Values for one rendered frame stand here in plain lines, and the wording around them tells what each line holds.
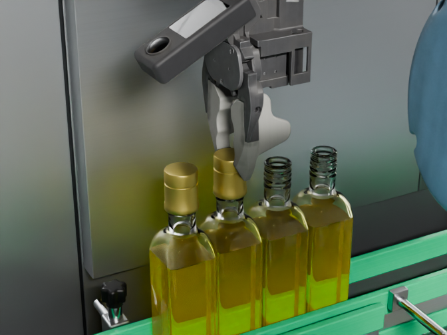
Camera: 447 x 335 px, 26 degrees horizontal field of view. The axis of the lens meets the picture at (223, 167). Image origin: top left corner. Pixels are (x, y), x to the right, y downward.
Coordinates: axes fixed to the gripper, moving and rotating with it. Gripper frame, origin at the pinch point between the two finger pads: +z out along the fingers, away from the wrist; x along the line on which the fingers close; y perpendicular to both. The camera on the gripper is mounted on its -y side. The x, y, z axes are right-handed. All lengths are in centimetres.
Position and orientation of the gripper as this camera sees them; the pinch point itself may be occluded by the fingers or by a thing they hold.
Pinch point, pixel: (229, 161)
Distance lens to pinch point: 99.2
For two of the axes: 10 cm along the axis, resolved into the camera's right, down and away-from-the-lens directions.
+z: 0.0, 9.0, 4.4
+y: 8.8, -2.1, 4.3
